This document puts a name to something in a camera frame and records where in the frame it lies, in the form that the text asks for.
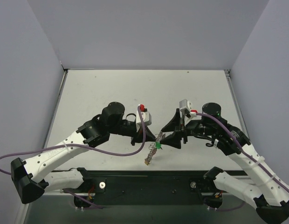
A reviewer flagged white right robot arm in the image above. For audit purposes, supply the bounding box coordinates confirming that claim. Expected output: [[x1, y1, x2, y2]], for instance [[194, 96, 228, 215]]
[[160, 99, 289, 224]]

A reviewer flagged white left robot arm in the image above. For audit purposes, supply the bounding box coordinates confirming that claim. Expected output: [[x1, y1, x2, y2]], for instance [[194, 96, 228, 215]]
[[11, 102, 156, 204]]

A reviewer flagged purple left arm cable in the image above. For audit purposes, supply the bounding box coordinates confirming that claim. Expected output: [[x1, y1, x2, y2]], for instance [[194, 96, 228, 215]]
[[0, 111, 146, 210]]

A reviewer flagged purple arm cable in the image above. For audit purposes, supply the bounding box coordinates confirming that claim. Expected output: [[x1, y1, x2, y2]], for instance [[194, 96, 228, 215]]
[[0, 111, 146, 210], [195, 112, 289, 212]]

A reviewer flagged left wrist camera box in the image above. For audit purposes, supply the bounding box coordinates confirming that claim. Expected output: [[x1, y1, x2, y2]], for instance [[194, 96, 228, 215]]
[[136, 111, 152, 126]]

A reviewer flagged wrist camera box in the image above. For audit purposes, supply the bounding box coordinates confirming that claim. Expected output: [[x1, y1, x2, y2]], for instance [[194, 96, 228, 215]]
[[179, 99, 192, 114], [136, 111, 152, 126]]

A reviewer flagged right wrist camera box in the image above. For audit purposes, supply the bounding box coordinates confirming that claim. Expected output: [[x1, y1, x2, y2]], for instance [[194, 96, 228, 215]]
[[179, 99, 192, 114]]

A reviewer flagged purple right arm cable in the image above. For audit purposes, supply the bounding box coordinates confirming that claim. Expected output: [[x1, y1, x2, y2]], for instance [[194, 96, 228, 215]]
[[195, 112, 289, 212]]

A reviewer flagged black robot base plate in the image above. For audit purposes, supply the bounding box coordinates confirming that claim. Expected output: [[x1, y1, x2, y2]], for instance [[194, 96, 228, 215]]
[[64, 171, 223, 208]]

